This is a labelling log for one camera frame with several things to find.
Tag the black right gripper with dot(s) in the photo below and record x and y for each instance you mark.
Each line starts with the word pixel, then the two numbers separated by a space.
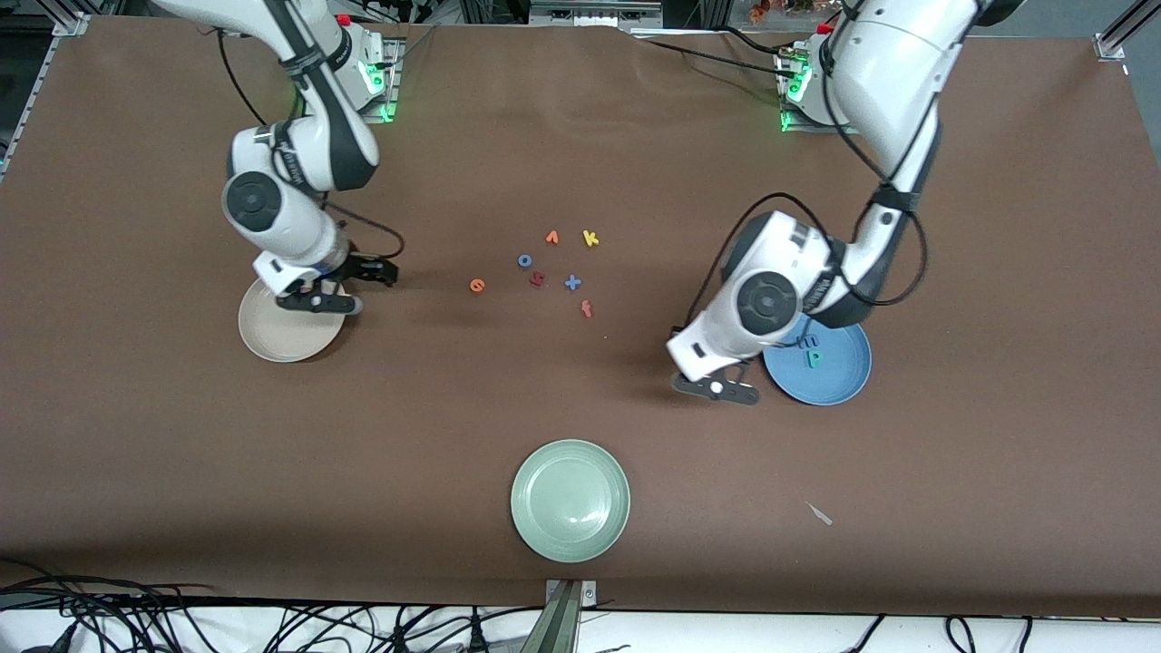
pixel 356 267

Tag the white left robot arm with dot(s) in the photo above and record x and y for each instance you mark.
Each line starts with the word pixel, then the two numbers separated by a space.
pixel 780 281

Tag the beige round plate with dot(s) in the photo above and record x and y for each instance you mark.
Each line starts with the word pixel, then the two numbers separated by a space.
pixel 281 337

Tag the blue round plate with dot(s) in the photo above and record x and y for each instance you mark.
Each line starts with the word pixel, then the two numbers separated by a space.
pixel 839 381

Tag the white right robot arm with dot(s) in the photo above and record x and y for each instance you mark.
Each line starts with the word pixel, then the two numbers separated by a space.
pixel 290 227

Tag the aluminium frame fixture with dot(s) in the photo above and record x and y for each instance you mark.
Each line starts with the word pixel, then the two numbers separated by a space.
pixel 594 11

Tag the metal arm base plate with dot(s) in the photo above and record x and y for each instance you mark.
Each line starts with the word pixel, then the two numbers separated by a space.
pixel 390 109
pixel 803 127

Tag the aluminium frame rail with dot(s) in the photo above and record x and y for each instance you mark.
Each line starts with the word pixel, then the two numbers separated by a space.
pixel 1111 41
pixel 68 24

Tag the green round plate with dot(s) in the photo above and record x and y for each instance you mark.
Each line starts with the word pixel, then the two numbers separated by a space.
pixel 570 501

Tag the aluminium profile post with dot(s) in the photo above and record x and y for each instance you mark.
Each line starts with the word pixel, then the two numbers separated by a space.
pixel 562 621

